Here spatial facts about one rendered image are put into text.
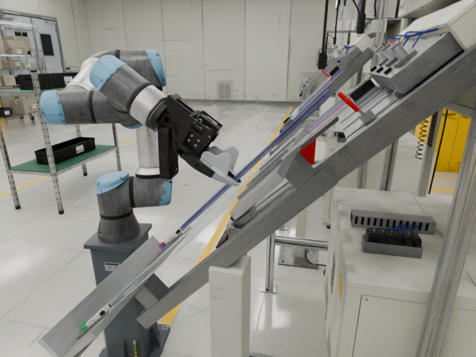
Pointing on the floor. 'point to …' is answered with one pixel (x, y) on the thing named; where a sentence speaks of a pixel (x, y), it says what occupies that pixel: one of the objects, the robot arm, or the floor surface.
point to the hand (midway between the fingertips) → (232, 181)
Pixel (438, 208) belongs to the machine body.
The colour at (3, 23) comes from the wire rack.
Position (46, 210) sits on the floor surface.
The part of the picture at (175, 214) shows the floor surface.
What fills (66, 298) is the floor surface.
